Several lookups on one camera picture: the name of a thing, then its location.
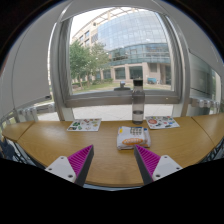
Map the sticker sheet with red disc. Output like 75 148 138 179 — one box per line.
145 115 181 130

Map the grey window frame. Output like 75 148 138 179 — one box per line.
49 0 193 122

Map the white cartoon-print towel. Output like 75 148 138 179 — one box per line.
116 125 152 151

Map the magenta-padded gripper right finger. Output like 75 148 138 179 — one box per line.
133 144 184 186

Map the white radiator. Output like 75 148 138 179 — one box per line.
17 102 56 123
189 96 223 110

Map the clear grey water bottle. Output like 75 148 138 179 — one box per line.
131 79 146 126

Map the sticker sheet with green pictures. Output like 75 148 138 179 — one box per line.
66 118 103 132

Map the green tree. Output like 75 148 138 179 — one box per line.
68 39 111 89

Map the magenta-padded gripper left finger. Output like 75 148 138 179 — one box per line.
44 144 95 187

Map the glass-fronted building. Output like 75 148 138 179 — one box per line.
70 8 173 86

